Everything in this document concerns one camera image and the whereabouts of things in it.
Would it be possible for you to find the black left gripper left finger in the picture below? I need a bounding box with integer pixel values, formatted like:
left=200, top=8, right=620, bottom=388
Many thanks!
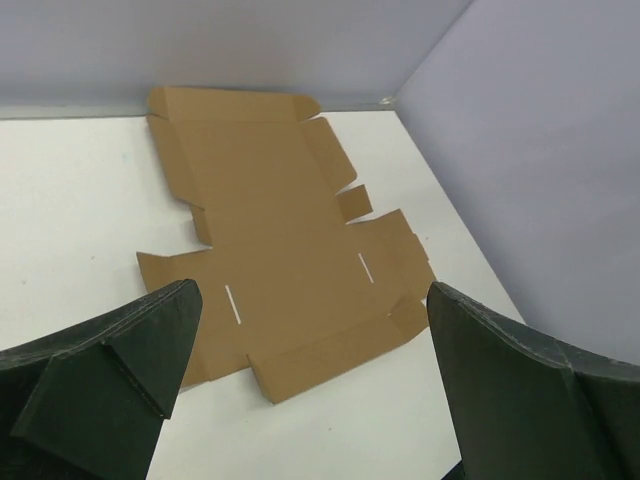
left=1, top=279, right=203, bottom=479

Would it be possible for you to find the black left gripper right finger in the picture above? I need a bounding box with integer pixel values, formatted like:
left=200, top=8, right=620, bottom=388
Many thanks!
left=427, top=281, right=639, bottom=479

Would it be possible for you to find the brown cardboard box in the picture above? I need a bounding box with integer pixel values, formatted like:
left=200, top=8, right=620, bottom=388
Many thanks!
left=137, top=86, right=434, bottom=403

